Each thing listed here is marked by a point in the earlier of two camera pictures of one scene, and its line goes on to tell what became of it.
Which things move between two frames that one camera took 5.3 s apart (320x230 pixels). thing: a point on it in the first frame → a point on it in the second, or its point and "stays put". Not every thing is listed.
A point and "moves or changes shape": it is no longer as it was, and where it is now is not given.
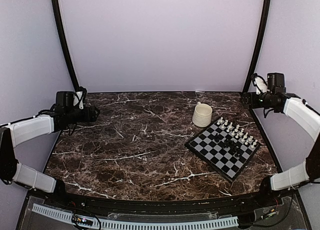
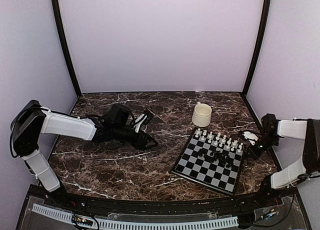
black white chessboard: x=224 y=147 moves or changes shape
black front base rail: x=55 y=196 stays put
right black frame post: x=248 y=83 stays put
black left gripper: x=93 y=117 → x=143 y=142
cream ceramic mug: x=202 y=115 stays put
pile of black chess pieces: x=230 y=144 → x=215 y=155
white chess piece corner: x=221 y=121 → x=198 y=132
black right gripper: x=254 y=104 → x=255 y=154
